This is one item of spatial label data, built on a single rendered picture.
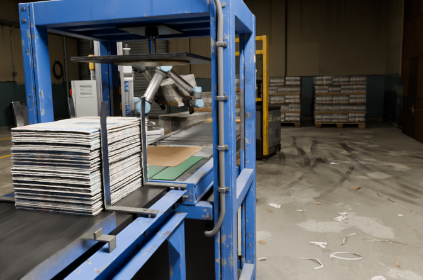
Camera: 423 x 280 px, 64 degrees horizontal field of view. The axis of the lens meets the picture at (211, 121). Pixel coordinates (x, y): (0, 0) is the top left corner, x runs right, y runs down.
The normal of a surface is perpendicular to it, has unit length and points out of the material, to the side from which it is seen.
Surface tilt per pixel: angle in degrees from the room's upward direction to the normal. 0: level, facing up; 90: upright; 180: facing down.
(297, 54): 90
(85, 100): 90
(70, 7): 90
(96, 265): 0
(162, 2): 90
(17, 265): 0
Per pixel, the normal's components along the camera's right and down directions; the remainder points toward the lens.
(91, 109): 0.33, 0.11
